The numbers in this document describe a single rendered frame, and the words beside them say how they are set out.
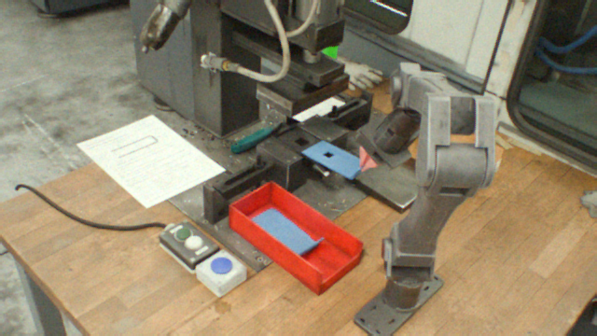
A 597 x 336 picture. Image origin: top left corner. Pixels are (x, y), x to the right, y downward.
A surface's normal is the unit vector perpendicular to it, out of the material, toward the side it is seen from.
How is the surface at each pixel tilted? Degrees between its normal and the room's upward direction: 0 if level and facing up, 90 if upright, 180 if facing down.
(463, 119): 71
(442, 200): 109
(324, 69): 0
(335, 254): 0
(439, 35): 90
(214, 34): 90
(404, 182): 0
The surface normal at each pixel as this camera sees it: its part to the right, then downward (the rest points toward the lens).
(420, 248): -0.02, 0.84
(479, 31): -0.73, 0.37
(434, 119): 0.05, -0.13
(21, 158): 0.07, -0.79
